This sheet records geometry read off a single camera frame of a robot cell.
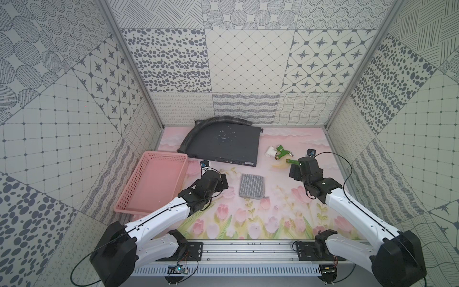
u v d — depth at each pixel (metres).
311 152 0.73
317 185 0.59
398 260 0.39
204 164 0.73
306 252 0.73
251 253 0.75
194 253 0.73
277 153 1.05
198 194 0.62
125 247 0.40
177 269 0.70
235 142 1.10
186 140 1.04
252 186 0.91
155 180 0.92
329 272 0.72
